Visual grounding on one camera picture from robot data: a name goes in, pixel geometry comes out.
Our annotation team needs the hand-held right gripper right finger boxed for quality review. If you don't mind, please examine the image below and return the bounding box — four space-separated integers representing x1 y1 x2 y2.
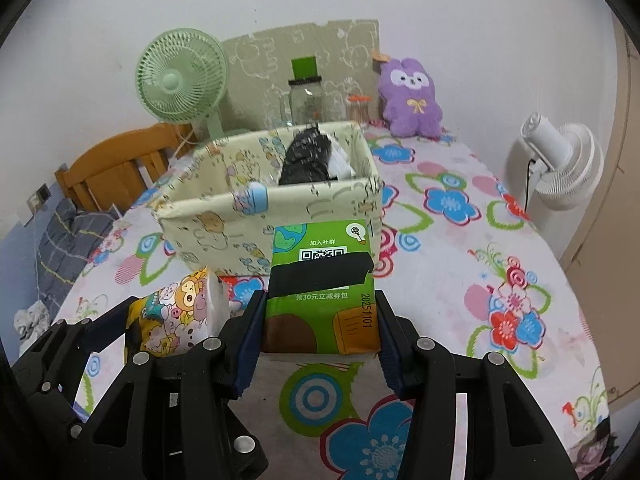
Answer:
372 290 571 480

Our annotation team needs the floral printed tablecloth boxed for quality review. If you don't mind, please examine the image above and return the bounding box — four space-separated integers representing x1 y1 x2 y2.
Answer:
50 120 617 480

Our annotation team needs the green desk fan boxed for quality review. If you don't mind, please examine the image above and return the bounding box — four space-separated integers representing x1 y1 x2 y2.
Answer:
136 27 251 142

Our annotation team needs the black plastic bag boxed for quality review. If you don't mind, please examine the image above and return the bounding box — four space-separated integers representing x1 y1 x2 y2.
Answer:
276 127 335 187

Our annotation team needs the white circulator fan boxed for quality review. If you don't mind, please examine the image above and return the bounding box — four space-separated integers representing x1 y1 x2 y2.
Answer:
507 114 606 211

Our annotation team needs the toothpick holder with orange lid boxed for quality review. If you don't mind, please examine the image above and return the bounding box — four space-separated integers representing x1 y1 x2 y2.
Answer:
347 92 374 124

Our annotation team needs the black fan cable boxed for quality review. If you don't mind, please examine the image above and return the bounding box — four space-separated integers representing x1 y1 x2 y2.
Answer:
522 157 540 212

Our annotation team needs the yellow cartoon tissue packet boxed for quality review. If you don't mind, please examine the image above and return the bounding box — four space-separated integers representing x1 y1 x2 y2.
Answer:
124 266 228 357

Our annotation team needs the beige door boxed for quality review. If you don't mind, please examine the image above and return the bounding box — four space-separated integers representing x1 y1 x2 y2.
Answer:
559 10 640 281

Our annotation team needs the white fan cable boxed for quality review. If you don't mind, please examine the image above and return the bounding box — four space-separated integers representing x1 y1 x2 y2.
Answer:
171 124 197 160

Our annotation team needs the white soft packet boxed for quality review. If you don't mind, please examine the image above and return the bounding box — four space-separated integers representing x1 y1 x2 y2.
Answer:
325 135 362 181

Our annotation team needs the green tissue packet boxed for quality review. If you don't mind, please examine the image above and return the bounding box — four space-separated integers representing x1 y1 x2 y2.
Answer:
261 217 383 356

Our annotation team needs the wooden bed headboard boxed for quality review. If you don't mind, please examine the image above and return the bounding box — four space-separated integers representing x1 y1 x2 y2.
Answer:
54 122 197 213

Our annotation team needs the purple plush toy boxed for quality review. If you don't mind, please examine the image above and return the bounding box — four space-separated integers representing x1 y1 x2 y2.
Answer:
372 51 447 139

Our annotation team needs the cartoon printed storage box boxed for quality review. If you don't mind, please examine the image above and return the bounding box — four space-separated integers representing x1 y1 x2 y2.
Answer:
152 121 385 277

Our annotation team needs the white crumpled cloth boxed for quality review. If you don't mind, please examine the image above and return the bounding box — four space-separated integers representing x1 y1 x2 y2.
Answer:
12 302 51 345

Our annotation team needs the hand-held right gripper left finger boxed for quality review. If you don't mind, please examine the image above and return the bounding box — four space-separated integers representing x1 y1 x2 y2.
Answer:
82 290 271 480

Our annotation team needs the glass jar with green lid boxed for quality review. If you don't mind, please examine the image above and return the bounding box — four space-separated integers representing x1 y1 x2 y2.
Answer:
287 56 329 126

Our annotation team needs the grey plaid blanket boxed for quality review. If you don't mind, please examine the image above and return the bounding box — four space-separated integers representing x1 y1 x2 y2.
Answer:
32 197 122 307

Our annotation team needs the dark printed cloth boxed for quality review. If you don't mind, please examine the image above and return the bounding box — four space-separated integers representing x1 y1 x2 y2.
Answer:
565 410 622 480

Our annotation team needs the printed cardboard panel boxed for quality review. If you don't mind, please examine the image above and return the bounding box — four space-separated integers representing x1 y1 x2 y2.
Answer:
220 19 382 131

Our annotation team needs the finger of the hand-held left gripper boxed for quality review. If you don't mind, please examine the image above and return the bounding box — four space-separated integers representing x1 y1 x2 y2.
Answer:
50 301 135 358

